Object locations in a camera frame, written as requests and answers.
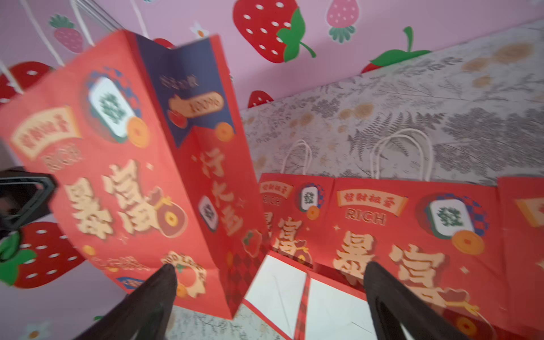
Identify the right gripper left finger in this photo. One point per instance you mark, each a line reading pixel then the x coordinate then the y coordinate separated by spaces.
pixel 144 314

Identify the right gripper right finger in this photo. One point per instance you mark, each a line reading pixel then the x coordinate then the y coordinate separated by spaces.
pixel 395 308

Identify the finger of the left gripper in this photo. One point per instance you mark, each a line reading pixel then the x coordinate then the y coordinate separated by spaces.
pixel 25 198

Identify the red paper bag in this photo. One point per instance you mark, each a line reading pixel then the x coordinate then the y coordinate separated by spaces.
pixel 294 209
pixel 148 149
pixel 521 210
pixel 441 241

